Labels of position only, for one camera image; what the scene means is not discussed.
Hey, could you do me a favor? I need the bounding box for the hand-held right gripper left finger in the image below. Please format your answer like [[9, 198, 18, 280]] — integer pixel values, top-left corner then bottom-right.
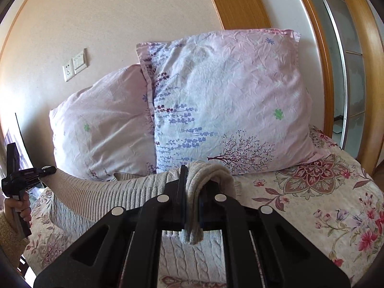
[[34, 165, 188, 288]]

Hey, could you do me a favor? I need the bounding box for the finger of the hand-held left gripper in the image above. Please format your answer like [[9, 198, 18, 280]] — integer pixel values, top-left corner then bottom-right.
[[24, 166, 57, 189]]

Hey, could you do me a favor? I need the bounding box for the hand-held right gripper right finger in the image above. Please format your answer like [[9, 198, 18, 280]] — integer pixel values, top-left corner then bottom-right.
[[199, 182, 351, 288]]

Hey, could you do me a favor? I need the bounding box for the beige knitted sweater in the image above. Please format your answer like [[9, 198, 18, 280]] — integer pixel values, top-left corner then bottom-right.
[[40, 160, 243, 283]]

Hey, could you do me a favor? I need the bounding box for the person's left forearm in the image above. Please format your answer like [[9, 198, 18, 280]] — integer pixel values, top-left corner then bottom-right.
[[0, 209, 22, 272]]

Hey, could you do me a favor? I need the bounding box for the person's left hand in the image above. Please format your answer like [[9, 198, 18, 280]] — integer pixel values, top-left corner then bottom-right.
[[4, 192, 32, 223]]

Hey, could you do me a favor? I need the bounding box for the dark flat screen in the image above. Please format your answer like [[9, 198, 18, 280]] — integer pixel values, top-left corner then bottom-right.
[[2, 112, 36, 170]]

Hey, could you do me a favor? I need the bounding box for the small pink floral pillow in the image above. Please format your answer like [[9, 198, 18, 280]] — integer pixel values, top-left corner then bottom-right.
[[49, 64, 157, 182]]

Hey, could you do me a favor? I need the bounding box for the floral bed sheet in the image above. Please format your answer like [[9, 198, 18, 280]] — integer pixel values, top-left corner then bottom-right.
[[22, 125, 376, 288]]

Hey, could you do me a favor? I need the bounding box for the large pink floral pillow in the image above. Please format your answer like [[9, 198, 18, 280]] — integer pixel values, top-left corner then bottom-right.
[[136, 29, 323, 176]]

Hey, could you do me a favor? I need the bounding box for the wooden headboard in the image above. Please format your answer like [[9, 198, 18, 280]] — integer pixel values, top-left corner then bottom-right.
[[203, 0, 335, 140]]

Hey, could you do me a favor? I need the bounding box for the wooden framed sliding door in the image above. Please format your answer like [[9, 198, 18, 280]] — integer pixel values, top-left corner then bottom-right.
[[300, 0, 384, 176]]

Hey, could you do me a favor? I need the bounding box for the white wall socket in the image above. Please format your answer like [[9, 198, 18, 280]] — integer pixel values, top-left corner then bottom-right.
[[62, 60, 75, 82]]

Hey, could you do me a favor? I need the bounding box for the white wall switch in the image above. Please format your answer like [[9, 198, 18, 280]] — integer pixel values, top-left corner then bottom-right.
[[72, 48, 88, 75]]

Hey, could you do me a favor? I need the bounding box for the wooden door frame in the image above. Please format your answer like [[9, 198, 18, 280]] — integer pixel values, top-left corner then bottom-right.
[[0, 0, 47, 55]]

